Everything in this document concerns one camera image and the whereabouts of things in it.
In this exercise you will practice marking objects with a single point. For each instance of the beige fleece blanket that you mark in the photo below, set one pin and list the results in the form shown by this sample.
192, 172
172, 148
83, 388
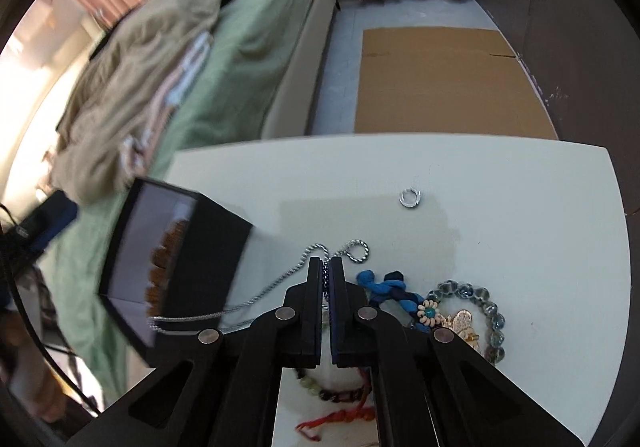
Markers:
140, 67

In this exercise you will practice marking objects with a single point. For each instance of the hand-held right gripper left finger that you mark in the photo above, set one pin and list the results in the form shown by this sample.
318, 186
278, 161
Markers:
315, 307

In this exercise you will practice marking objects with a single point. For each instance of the flat cardboard sheet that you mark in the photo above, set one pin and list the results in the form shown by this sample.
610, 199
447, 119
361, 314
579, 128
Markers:
440, 82

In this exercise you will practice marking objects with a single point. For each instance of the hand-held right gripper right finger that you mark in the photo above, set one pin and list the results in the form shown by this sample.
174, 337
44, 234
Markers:
337, 307

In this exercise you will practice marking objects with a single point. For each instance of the white bed base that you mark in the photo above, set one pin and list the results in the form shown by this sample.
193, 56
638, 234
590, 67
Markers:
300, 77

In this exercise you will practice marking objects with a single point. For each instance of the wooden bead flower charm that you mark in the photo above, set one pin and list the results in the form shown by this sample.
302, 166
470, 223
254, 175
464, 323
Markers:
429, 313

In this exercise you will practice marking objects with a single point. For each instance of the gold butterfly brooch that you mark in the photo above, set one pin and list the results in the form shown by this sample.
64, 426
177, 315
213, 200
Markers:
460, 322

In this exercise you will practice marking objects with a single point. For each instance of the green sheet bed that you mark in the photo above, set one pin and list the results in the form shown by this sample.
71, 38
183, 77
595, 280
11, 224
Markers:
250, 52

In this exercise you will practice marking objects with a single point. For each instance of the black jewelry box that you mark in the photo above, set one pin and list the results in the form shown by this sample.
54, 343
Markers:
215, 252

